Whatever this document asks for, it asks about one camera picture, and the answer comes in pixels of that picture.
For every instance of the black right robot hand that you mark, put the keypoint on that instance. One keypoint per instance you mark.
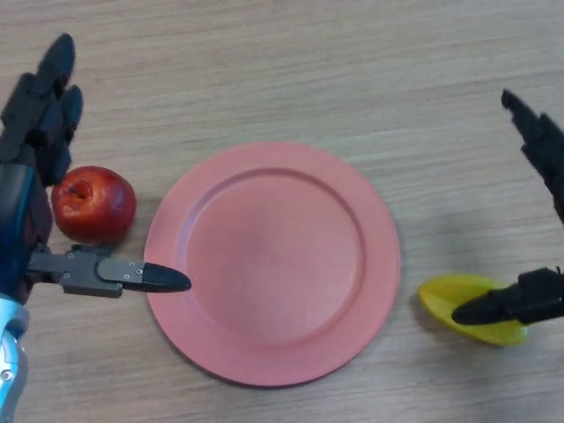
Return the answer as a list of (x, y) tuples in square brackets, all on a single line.
[(537, 299)]

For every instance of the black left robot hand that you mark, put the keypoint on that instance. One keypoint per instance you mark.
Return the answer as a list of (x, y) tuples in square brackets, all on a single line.
[(31, 132)]

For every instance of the yellow starfruit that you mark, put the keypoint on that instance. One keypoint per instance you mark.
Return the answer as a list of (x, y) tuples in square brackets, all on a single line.
[(440, 295)]

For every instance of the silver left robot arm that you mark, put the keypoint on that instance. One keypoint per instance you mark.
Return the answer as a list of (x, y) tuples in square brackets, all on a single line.
[(11, 352)]

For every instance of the pink round plate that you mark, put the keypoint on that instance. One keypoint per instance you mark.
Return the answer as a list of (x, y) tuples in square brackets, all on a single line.
[(273, 264)]

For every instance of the red apple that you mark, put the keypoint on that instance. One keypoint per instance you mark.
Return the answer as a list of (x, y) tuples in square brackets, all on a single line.
[(94, 205)]

